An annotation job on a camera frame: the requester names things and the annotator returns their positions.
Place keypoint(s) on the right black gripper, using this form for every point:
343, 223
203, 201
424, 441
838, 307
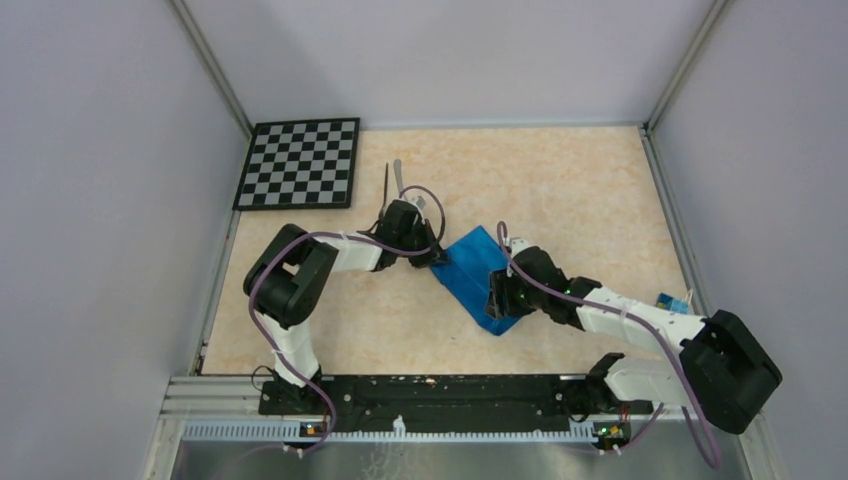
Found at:
500, 303

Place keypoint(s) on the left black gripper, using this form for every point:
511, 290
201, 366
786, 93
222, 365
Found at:
436, 254

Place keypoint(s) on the blue cloth napkin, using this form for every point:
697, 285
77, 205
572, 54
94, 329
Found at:
471, 260

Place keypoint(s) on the dark metal fork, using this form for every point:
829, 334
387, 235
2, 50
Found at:
385, 195

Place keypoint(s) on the silver table knife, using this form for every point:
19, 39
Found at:
397, 167

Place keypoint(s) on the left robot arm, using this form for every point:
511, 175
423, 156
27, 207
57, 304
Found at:
286, 283

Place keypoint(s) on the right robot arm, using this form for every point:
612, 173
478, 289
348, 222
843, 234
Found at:
713, 366

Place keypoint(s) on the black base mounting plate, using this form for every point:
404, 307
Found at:
449, 403

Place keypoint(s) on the black white checkerboard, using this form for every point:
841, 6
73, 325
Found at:
300, 164

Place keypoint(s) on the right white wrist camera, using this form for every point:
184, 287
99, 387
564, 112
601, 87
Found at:
515, 245

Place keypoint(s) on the white toothed cable rail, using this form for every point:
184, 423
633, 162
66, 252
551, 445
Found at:
282, 431

